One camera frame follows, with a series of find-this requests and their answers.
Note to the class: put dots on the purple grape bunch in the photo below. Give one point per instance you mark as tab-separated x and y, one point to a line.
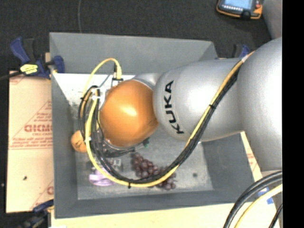
143	166

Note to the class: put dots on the lilac plastic toy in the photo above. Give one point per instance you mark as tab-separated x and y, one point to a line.
97	180

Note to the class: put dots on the orange fruit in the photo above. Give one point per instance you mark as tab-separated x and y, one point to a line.
77	142

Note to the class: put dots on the grey metal bin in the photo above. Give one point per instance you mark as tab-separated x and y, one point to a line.
142	53

